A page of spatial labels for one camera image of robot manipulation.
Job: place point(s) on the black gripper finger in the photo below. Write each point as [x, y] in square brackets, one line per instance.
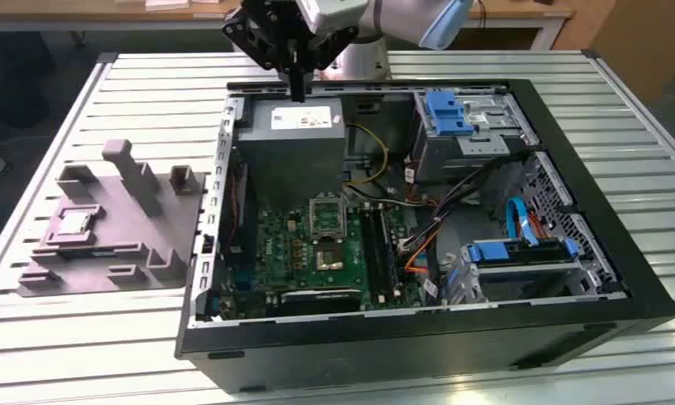
[247, 44]
[333, 50]

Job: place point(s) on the metal locking lever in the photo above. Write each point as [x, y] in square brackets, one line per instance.
[349, 197]

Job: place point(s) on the silver CPU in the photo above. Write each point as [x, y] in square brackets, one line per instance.
[74, 222]

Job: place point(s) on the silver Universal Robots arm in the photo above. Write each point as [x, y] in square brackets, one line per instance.
[366, 59]

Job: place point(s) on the CPU socket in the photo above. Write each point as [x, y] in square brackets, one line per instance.
[331, 257]

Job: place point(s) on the pink white box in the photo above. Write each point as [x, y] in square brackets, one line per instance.
[168, 4]

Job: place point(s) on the blue drive bay latch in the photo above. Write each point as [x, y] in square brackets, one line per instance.
[448, 114]

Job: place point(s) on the grey power supply unit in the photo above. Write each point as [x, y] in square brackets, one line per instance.
[287, 160]

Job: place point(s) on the wooden desk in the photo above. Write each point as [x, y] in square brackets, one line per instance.
[62, 10]

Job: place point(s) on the grey metal drive cage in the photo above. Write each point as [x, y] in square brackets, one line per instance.
[484, 145]

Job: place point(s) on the green motherboard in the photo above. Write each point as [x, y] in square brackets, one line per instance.
[282, 228]

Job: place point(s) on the black RAM slot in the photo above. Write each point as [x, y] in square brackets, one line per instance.
[386, 253]
[393, 253]
[377, 253]
[371, 253]

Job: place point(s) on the grey parts rack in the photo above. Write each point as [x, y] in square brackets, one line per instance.
[124, 236]

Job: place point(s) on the wooden cabinet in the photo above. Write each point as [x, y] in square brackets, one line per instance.
[641, 42]

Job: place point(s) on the blue carrier disk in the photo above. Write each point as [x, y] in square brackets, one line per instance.
[490, 252]

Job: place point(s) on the green RAM stick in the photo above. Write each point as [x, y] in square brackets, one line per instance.
[90, 253]

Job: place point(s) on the black Nvidia graphics card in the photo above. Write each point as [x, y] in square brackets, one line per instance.
[321, 297]

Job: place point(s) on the blue VGA port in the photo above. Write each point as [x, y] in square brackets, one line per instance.
[215, 306]

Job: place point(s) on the grey metal disk bay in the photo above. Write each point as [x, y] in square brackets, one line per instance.
[529, 268]

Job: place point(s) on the black PC case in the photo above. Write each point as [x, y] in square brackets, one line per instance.
[371, 354]

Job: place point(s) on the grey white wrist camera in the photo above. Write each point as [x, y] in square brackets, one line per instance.
[333, 14]

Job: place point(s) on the blue plastic bracket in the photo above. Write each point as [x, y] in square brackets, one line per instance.
[454, 280]

